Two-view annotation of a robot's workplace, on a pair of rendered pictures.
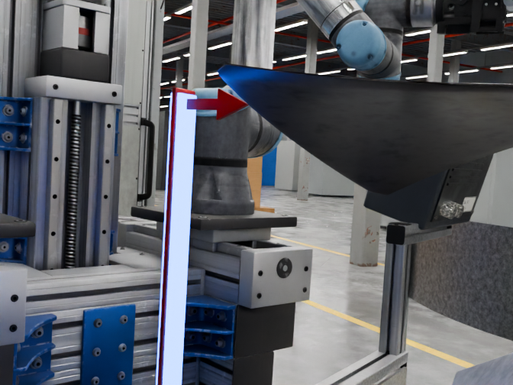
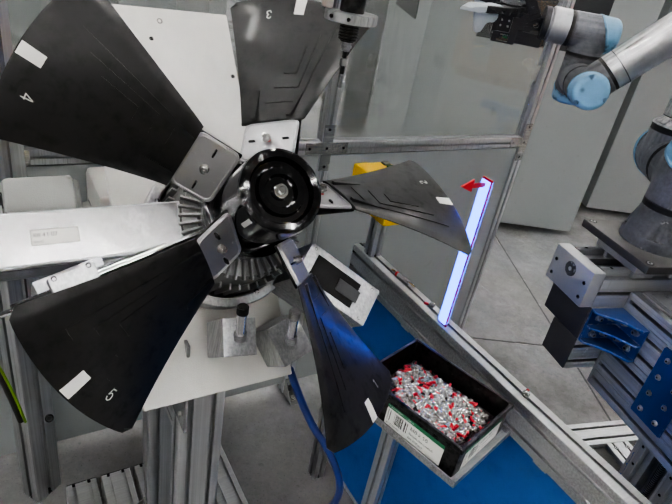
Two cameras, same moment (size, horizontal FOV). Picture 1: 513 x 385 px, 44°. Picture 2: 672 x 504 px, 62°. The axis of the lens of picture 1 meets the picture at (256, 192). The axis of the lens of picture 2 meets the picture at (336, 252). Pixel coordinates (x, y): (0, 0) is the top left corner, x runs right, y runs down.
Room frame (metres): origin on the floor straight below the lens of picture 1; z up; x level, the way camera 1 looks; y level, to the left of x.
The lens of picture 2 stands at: (0.64, -0.94, 1.52)
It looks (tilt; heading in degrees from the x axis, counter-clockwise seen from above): 29 degrees down; 112
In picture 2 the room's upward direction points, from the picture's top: 11 degrees clockwise
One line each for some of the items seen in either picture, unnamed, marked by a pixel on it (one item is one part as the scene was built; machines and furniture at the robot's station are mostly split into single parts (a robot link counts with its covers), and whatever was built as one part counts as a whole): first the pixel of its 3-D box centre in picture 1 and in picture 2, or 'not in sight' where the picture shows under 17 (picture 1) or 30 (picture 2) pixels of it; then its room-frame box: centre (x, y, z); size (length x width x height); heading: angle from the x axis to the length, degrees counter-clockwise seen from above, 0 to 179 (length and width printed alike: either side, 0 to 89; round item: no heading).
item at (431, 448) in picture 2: not in sight; (432, 402); (0.57, -0.16, 0.85); 0.22 x 0.17 x 0.07; 163
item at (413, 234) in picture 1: (421, 229); not in sight; (1.05, -0.27, 1.04); 0.24 x 0.03 x 0.03; 147
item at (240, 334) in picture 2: not in sight; (241, 322); (0.27, -0.34, 0.99); 0.02 x 0.02 x 0.06
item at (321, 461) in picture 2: not in sight; (334, 384); (0.24, 0.25, 0.39); 0.04 x 0.04 x 0.78; 57
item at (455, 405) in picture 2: not in sight; (431, 407); (0.57, -0.16, 0.84); 0.19 x 0.14 x 0.05; 163
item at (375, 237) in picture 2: not in sight; (376, 232); (0.27, 0.23, 0.92); 0.03 x 0.03 x 0.12; 57
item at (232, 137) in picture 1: (220, 121); not in sight; (1.20, 0.08, 1.20); 0.13 x 0.12 x 0.14; 157
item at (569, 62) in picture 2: not in sight; (575, 79); (0.57, 0.49, 1.34); 0.11 x 0.08 x 0.11; 106
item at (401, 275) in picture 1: (395, 288); not in sight; (0.96, -0.22, 0.96); 0.03 x 0.03 x 0.20; 57
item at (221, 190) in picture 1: (214, 184); not in sight; (1.19, 0.08, 1.09); 0.15 x 0.15 x 0.10
